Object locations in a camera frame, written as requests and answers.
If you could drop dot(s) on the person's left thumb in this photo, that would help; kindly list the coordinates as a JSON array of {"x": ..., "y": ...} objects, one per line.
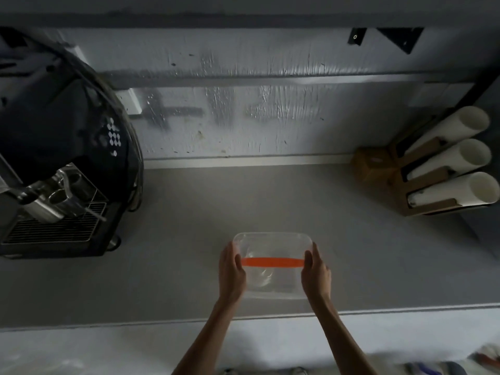
[{"x": 241, "y": 267}]

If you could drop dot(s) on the clear plastic container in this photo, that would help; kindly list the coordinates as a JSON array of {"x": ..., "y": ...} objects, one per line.
[{"x": 273, "y": 269}]

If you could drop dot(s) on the white wall socket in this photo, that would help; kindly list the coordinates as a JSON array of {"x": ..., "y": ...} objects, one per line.
[{"x": 131, "y": 100}]

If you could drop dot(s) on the small cardboard box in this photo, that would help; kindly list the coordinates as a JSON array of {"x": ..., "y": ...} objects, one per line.
[{"x": 373, "y": 164}]

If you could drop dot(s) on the orange strip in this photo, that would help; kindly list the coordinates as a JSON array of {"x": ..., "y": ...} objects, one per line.
[{"x": 273, "y": 262}]

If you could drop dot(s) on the white paper cup stack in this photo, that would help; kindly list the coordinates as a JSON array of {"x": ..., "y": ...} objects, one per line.
[
  {"x": 461, "y": 191},
  {"x": 457, "y": 158},
  {"x": 457, "y": 128}
]

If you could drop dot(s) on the person's left forearm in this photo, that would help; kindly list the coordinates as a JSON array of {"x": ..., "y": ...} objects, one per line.
[{"x": 211, "y": 339}]

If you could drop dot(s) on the black espresso machine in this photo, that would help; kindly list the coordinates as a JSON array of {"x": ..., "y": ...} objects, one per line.
[{"x": 58, "y": 160}]

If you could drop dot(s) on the person's right forearm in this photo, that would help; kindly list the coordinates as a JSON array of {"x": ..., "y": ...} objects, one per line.
[{"x": 342, "y": 339}]

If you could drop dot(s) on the black wall bracket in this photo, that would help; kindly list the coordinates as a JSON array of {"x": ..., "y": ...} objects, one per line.
[
  {"x": 402, "y": 38},
  {"x": 356, "y": 36}
]

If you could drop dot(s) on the person's right thumb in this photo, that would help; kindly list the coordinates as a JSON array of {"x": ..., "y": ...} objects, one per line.
[{"x": 306, "y": 267}]

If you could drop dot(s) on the person's left hand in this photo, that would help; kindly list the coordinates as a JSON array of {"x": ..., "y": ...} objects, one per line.
[{"x": 230, "y": 277}]

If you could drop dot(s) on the person's right hand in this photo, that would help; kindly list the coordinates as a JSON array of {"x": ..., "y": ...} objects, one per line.
[{"x": 315, "y": 278}]

